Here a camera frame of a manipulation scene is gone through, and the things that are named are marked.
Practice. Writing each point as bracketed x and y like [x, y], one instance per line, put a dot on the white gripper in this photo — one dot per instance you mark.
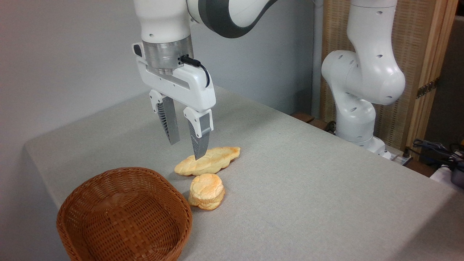
[192, 88]

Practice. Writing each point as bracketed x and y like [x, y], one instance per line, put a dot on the round bread bun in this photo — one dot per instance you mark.
[206, 190]

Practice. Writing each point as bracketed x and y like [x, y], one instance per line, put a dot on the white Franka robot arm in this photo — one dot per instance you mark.
[364, 72]

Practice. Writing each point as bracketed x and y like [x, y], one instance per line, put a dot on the long braided bread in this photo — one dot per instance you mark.
[208, 161]

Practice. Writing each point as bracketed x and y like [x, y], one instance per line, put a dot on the brown woven wicker basket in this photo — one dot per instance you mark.
[123, 217]

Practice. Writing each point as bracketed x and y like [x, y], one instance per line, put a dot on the grey tablecloth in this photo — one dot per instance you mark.
[308, 199]

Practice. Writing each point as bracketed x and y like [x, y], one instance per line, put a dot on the white power strip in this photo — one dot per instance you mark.
[397, 158]

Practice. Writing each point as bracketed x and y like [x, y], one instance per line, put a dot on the wooden rattan folding screen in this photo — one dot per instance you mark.
[415, 36]

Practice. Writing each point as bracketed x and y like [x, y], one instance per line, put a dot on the dark round device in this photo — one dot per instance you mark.
[458, 174]

